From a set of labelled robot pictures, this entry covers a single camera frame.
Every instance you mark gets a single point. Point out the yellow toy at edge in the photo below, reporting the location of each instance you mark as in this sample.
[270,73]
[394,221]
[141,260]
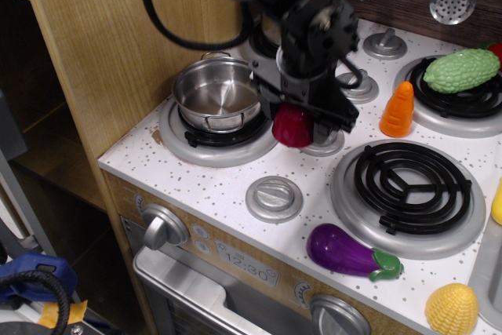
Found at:
[496,207]

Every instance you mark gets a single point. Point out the purple toy eggplant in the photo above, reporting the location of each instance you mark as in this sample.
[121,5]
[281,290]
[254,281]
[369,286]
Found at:
[332,248]

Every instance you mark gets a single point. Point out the grey front stove-top knob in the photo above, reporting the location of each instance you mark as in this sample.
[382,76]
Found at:
[274,200]

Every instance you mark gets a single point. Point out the grey oven door handle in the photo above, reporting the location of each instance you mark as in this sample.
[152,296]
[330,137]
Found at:
[189,296]

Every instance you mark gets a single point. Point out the back left stove burner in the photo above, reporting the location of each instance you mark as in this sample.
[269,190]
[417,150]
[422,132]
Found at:
[257,46]

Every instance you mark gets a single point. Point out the front right stove burner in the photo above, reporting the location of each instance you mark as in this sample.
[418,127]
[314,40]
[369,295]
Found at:
[408,199]

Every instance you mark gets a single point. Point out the green toy bitter gourd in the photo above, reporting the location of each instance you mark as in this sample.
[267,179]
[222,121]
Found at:
[461,71]

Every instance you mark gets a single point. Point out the orange toy carrot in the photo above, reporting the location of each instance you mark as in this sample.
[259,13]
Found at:
[397,118]

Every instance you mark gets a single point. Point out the small steel pan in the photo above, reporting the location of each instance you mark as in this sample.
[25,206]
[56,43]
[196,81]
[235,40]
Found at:
[216,95]

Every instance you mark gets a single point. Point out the steel pot with lid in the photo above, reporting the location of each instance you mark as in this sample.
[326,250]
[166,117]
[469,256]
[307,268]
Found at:
[270,29]

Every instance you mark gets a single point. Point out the front left stove burner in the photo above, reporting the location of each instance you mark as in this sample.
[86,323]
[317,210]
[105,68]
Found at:
[184,144]

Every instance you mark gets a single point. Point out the back right stove burner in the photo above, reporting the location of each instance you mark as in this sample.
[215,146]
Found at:
[475,113]

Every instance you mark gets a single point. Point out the yellow tape piece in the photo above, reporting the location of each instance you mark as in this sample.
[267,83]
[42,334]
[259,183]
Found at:
[50,314]

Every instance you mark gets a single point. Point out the yellow toy corn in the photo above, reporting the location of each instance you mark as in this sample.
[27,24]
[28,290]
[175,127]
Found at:
[452,309]

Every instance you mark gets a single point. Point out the grey stove-top knob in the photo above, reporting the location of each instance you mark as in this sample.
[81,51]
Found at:
[385,46]
[332,145]
[357,91]
[274,200]

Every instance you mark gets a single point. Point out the grey oven knob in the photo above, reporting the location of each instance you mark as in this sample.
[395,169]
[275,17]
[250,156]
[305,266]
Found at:
[331,315]
[163,227]

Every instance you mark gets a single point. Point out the grey back stove-top knob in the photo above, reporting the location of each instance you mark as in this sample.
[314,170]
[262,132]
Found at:
[385,46]

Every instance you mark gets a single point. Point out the blue clamp tool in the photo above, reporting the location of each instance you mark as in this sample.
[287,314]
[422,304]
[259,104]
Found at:
[37,277]

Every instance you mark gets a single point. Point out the grey left oven knob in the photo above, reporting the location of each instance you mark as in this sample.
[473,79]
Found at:
[163,227]

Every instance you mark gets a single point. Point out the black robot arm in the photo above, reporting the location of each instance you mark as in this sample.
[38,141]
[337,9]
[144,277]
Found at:
[298,90]

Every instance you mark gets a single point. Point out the grey right oven knob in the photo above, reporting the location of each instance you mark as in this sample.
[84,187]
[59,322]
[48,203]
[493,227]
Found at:
[331,315]

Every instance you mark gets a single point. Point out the grey upper stove-top knob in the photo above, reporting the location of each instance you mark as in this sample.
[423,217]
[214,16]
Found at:
[357,91]

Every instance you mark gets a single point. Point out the red toy sweet potato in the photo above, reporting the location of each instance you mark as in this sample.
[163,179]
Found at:
[293,126]

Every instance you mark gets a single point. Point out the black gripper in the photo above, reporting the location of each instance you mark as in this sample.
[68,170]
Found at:
[316,36]

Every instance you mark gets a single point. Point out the hanging slotted steel skimmer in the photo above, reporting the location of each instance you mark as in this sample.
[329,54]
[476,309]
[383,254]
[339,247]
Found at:
[451,12]

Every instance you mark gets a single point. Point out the grey sink edge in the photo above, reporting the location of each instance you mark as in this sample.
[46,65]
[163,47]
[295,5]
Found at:
[485,278]

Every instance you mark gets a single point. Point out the grey middle stove-top knob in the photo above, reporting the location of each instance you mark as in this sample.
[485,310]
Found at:
[332,145]

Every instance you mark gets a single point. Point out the red toy behind gourd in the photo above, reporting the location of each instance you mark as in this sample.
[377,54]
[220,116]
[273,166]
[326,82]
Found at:
[495,50]

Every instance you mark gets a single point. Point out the stove burner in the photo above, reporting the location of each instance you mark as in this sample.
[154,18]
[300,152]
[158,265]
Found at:
[257,46]
[408,199]
[184,144]
[475,113]

